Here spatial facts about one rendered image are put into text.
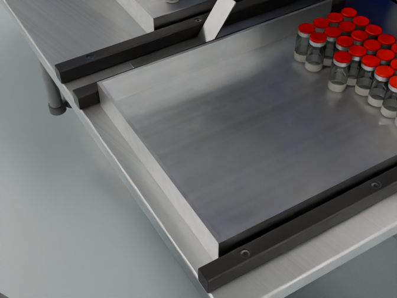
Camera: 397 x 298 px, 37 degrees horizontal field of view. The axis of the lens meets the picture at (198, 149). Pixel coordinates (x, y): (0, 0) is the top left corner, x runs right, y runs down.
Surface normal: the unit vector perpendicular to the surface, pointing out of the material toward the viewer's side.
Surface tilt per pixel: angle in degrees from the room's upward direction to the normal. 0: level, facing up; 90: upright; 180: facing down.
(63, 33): 0
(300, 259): 0
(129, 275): 0
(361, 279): 90
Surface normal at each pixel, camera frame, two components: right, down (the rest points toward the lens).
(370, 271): -0.86, 0.37
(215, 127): 0.00, -0.70
